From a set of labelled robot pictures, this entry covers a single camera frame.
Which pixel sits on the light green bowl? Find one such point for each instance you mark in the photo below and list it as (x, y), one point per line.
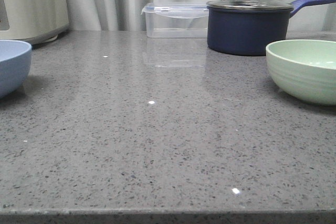
(304, 68)

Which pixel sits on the light blue bowl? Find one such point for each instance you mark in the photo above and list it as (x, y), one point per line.
(15, 64)

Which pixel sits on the clear plastic food container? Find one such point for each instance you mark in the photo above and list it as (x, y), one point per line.
(176, 20)

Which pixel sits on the dark blue saucepan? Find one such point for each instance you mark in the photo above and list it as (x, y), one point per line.
(248, 32)

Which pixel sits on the glass lid blue knob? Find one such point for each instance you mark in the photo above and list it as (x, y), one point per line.
(250, 5)

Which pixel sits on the white kitchen appliance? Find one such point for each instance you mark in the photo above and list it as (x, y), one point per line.
(33, 21)

